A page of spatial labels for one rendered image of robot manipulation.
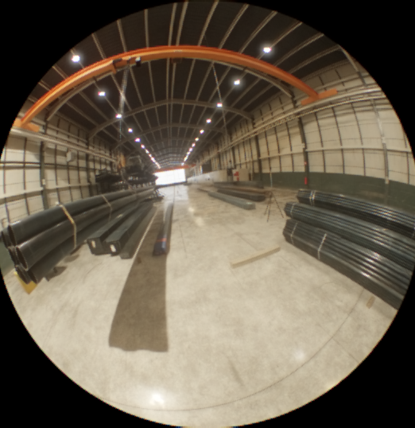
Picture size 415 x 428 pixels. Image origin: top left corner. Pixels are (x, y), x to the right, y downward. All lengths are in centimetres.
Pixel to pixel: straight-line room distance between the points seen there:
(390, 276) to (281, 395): 167
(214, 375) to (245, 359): 30
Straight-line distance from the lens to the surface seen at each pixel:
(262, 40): 990
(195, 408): 144
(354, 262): 219
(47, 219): 127
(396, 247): 218
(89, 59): 993
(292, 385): 149
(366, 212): 256
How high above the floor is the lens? 139
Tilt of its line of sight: 15 degrees down
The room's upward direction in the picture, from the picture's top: 7 degrees counter-clockwise
